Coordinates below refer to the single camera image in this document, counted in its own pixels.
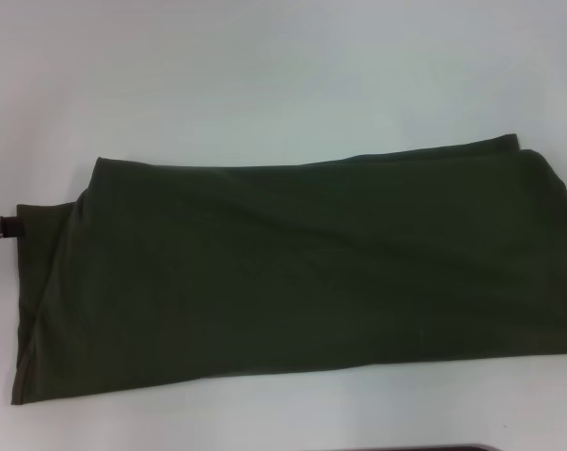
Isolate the dark green FREE! t-shirt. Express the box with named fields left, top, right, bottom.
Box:
left=8, top=133, right=567, bottom=407

